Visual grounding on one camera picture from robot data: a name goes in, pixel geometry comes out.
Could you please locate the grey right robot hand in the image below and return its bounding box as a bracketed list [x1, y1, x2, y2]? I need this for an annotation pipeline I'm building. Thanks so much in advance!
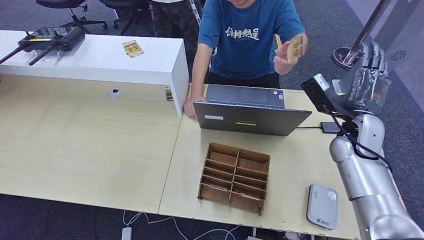
[347, 41, 392, 114]

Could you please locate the person's right hand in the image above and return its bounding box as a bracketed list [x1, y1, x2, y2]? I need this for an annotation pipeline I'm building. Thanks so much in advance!
[182, 95, 207, 118]

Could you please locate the person's left hand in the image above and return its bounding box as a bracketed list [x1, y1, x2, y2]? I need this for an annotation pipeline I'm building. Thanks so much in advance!
[273, 33, 310, 76]

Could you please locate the gold patterned ID card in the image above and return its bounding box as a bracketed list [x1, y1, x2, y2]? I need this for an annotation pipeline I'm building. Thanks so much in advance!
[286, 35, 304, 63]

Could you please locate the person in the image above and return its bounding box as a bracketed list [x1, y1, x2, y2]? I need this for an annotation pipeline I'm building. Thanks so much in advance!
[182, 0, 310, 118]

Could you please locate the wooden card organizer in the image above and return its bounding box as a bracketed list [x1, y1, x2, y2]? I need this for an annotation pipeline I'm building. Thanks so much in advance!
[197, 142, 271, 217]

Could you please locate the grey white card reader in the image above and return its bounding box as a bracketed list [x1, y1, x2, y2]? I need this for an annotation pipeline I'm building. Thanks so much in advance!
[306, 184, 339, 231]

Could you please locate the small black usb hub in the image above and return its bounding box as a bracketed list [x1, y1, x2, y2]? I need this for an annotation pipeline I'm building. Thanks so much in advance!
[320, 121, 341, 135]

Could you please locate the grey laptop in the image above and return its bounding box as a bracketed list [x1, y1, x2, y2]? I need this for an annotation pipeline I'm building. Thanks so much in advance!
[193, 84, 313, 137]

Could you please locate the grey kiosk stand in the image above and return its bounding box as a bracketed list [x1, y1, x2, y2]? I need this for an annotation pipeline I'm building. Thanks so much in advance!
[332, 0, 424, 100]

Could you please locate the bystander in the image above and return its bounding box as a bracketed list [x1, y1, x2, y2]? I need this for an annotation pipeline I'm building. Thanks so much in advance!
[148, 0, 204, 40]

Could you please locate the white desk shelf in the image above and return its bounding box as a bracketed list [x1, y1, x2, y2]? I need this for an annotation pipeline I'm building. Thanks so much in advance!
[0, 29, 190, 117]

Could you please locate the black office chair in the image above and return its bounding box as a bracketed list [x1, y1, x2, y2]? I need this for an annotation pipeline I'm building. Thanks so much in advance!
[35, 0, 109, 35]
[99, 0, 152, 37]

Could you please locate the clear acrylic stand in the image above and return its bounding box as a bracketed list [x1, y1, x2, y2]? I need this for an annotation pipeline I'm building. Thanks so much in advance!
[34, 49, 61, 63]

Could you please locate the black remote controller with antennas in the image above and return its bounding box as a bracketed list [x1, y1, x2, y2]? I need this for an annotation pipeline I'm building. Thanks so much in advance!
[0, 25, 86, 66]

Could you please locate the chrome stanchion post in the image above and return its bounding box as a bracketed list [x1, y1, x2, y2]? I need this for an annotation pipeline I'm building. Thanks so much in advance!
[332, 0, 392, 70]

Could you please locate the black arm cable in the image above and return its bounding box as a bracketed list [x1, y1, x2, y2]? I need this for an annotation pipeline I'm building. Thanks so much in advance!
[321, 105, 394, 174]

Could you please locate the white power cable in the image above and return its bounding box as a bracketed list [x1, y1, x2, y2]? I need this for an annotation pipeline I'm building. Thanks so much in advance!
[122, 210, 239, 240]

